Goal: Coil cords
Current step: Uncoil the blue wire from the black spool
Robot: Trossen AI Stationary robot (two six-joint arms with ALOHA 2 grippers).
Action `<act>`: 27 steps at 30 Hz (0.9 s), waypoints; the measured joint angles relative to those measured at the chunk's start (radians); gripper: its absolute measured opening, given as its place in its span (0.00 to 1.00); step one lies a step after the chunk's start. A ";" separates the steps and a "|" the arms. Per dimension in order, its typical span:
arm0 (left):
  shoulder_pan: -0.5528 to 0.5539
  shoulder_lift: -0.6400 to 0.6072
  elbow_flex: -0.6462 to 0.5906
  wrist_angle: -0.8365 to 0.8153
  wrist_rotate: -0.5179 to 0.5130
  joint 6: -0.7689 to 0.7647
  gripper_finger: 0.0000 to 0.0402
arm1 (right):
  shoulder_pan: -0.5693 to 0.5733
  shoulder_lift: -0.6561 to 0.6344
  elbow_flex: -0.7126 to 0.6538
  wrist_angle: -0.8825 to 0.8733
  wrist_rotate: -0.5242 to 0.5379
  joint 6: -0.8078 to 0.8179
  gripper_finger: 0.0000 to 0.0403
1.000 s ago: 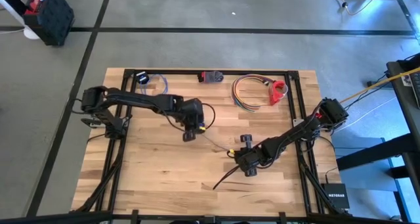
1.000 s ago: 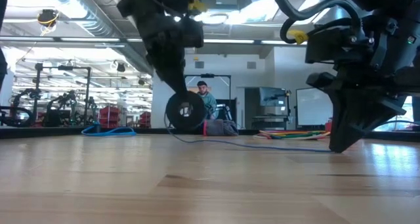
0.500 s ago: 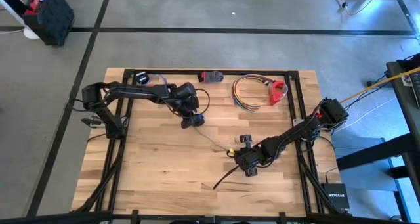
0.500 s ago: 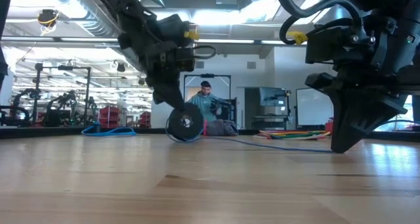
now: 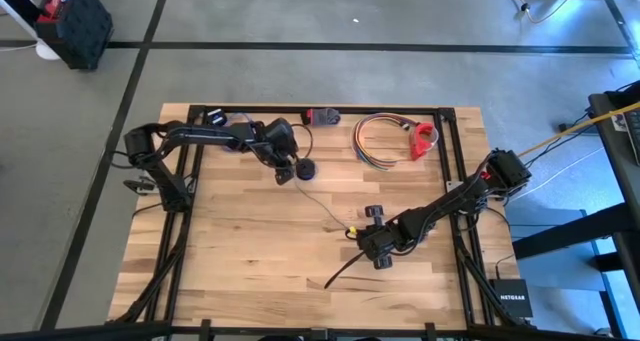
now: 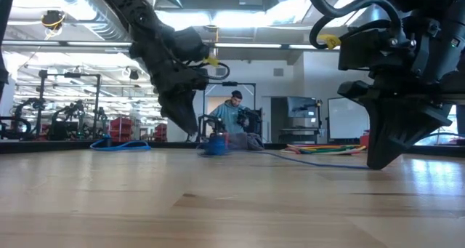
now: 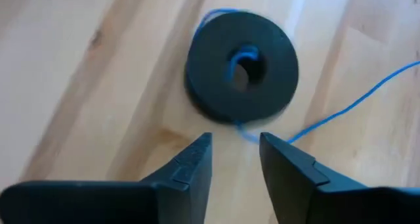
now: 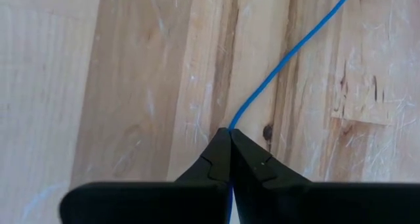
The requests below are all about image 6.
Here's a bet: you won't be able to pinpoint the background robot workstation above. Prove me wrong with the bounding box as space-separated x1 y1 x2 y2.
0 68 117 142

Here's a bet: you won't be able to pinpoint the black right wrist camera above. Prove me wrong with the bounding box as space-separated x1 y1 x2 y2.
337 28 404 73

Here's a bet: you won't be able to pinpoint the black left camera cable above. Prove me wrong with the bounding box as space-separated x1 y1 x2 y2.
188 60 231 81

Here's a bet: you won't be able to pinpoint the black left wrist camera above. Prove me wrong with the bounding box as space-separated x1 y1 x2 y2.
173 25 211 63

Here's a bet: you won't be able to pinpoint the long ceiling light bar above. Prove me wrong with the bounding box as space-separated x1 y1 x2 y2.
0 39 341 52

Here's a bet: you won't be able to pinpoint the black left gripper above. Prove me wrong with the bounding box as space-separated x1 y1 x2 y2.
145 58 210 135

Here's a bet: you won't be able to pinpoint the long thin blue cord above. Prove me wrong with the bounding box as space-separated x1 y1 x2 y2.
198 133 371 170

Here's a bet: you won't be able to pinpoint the red storage bins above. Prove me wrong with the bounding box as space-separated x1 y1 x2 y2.
154 123 169 142
108 116 134 142

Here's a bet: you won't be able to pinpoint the person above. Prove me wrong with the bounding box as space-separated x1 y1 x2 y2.
209 90 252 136

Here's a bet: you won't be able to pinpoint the grey and red pouch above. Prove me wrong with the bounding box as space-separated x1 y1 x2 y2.
227 131 265 152

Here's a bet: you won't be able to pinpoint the multicoloured wire bundle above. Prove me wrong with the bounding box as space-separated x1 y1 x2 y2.
281 143 368 156

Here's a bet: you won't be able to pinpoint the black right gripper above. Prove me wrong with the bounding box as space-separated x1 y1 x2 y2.
337 69 465 170

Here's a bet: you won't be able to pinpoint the silver ventilation duct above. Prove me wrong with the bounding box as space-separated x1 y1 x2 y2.
38 0 171 82

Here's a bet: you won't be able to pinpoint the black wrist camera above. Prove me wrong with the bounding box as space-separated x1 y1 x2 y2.
337 28 404 73
173 25 211 63

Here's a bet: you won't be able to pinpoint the yellow ceiling cord reel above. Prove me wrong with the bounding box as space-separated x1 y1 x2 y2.
40 9 67 31

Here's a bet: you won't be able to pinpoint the black aluminium table frame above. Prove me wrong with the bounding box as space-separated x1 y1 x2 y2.
0 139 465 155

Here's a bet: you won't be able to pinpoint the coiled blue cord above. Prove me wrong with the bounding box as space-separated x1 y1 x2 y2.
89 138 152 153

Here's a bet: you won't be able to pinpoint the black right camera cable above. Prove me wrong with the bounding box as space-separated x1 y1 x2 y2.
301 0 404 51

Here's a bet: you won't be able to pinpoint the black camera cable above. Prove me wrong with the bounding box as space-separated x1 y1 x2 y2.
188 60 231 81
301 0 404 51

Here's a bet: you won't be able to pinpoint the black background gantry frame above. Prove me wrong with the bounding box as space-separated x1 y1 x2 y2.
195 80 263 143

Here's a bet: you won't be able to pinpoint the white whiteboard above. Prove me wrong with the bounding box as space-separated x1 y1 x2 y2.
326 96 372 141

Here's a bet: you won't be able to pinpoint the dark blue cabinet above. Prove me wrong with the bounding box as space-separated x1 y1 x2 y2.
279 96 324 144

